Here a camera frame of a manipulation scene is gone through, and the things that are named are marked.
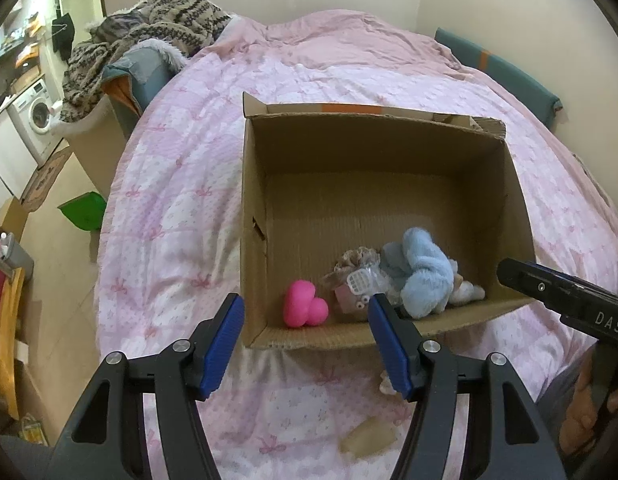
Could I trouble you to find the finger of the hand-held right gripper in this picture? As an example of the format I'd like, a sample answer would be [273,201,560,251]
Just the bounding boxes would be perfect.
[496,257,618,317]

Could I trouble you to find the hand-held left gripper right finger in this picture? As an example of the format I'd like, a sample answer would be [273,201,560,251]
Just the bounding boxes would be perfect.
[367,293,570,480]

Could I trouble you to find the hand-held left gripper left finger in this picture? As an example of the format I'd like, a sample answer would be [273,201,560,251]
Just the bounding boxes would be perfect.
[56,292,246,480]

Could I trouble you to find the small pink toy with eyes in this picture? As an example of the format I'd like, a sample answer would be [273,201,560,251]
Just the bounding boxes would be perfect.
[336,285,374,313]

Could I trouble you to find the clear plastic packet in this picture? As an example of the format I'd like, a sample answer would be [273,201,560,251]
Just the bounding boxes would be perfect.
[346,267,390,296]

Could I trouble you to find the light blue plush toy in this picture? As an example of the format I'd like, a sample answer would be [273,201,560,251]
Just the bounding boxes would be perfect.
[380,227,460,320]

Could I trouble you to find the pink heart plush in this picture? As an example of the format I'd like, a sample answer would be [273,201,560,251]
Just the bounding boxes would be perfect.
[283,280,330,330]

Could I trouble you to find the beige lace scrunchie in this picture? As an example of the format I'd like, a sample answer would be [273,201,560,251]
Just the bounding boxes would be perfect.
[323,246,382,291]

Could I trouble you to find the person's right hand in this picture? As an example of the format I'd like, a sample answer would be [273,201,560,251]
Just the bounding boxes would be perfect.
[561,350,618,461]

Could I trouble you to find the brown paper piece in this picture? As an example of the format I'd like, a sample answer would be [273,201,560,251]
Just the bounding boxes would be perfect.
[339,415,397,458]

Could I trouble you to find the pink bow-print bed cover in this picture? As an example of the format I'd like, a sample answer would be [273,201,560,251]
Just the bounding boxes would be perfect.
[91,10,618,480]

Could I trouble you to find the green dustpan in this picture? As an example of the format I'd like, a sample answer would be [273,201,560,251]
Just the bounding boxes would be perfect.
[58,191,108,232]

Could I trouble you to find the yellow packet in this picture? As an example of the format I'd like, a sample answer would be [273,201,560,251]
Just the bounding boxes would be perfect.
[21,412,47,443]

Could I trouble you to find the teal headboard cushion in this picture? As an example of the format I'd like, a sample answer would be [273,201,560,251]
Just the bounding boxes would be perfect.
[434,27,562,123]

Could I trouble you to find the yellow wooden chair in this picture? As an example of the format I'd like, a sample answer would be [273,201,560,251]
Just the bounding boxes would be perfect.
[0,232,27,421]

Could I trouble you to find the grey bin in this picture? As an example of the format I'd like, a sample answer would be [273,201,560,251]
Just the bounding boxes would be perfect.
[0,240,34,270]

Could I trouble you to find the tall brown cardboard box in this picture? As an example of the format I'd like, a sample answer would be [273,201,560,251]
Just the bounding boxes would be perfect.
[69,95,130,201]

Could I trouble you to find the person's left leg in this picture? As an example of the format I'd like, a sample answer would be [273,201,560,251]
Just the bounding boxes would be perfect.
[0,432,57,480]

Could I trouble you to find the brown patterned doormat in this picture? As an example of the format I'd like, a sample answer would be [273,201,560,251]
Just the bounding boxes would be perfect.
[21,145,72,206]

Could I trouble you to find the small cardboard box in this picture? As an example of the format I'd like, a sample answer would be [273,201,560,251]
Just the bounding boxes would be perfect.
[0,195,30,241]

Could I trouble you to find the blue fur-trimmed jacket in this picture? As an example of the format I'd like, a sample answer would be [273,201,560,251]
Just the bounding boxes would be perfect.
[101,40,190,131]

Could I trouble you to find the white kitchen cabinet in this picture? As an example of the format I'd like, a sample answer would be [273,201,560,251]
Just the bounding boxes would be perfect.
[0,105,40,201]

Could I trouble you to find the white washing machine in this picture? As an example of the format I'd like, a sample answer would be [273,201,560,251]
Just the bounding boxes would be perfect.
[11,77,62,166]

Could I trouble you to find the patterned knit blanket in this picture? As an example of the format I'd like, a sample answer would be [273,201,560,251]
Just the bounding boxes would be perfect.
[59,0,234,126]

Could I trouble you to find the black garment on hanger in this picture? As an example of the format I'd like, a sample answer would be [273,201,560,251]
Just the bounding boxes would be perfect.
[51,12,74,63]

